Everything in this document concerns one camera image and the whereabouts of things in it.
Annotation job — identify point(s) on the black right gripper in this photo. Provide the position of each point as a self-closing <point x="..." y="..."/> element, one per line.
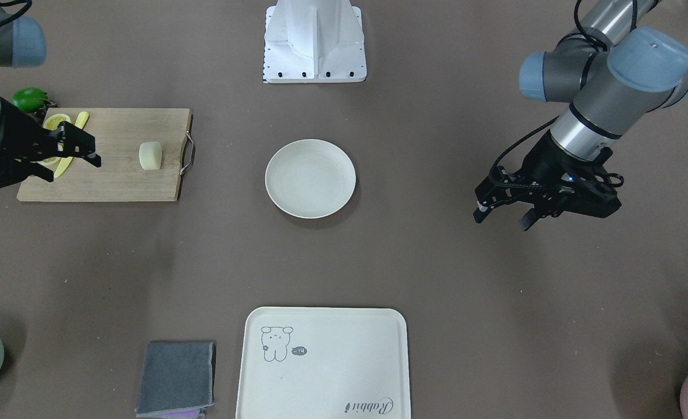
<point x="7" y="135"/>

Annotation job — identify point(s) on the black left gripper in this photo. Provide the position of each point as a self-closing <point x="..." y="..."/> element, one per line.
<point x="540" y="161"/>

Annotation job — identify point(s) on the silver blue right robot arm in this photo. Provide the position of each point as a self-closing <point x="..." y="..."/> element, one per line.
<point x="23" y="45"/>

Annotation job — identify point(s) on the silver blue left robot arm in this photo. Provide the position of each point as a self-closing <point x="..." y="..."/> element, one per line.
<point x="610" y="72"/>

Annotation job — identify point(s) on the white rabbit tray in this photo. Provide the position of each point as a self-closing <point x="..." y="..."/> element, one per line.
<point x="324" y="362"/>

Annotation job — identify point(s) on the lemon half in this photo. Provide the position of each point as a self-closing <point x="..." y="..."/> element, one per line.
<point x="50" y="161"/>
<point x="53" y="121"/>

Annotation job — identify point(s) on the wooden cutting board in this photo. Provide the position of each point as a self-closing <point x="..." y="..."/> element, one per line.
<point x="119" y="132"/>

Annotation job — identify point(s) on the green lime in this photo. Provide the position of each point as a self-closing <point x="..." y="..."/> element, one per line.
<point x="30" y="99"/>

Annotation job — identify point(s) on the cream round plate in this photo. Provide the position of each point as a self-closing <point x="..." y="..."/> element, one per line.
<point x="310" y="179"/>

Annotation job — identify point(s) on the grey folded cloth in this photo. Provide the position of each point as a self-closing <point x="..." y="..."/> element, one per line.
<point x="176" y="375"/>

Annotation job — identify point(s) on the purple cloth under grey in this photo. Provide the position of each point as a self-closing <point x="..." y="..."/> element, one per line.
<point x="183" y="413"/>

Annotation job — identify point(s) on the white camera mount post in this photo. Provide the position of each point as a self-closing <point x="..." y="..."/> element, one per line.
<point x="314" y="42"/>

